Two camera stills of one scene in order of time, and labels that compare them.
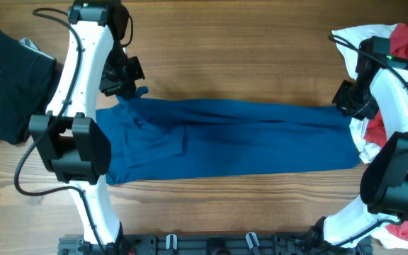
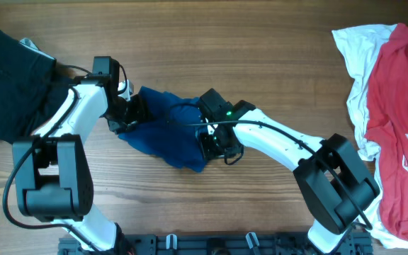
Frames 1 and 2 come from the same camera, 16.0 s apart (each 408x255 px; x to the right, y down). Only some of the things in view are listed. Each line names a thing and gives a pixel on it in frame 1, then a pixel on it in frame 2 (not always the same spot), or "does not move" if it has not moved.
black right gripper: x=348 y=103 -> x=207 y=146
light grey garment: x=29 y=44 does not move
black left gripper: x=120 y=83 -> x=133 y=115
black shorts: x=14 y=83 does not move
